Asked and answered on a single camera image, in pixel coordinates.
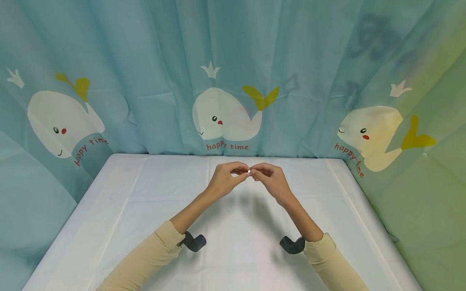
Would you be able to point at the person's right fingers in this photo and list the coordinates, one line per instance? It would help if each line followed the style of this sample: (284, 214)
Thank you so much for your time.
(265, 173)

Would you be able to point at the person's right thumb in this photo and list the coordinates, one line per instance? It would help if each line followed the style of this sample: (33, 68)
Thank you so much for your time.
(257, 176)

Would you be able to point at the black wrist band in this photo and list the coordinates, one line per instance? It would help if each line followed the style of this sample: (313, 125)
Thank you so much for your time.
(193, 241)
(292, 244)

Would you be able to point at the person's right forearm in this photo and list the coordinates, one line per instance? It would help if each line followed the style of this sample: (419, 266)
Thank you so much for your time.
(320, 247)

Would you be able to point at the person's right index finger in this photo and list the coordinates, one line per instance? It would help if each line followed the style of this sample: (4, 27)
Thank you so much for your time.
(263, 165)

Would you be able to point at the person's left fingers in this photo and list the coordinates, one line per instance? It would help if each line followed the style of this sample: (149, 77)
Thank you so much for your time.
(235, 171)

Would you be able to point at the person's left index finger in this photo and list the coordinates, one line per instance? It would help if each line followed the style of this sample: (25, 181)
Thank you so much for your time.
(236, 165)

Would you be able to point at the person's right hand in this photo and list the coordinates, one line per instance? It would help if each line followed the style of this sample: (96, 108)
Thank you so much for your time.
(273, 182)

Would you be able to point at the person's left hand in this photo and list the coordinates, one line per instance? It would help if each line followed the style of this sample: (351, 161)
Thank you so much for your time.
(222, 180)

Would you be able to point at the person's left forearm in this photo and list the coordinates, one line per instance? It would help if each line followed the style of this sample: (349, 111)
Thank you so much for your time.
(160, 243)

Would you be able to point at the person's left thumb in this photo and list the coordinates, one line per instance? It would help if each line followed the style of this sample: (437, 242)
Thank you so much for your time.
(241, 178)

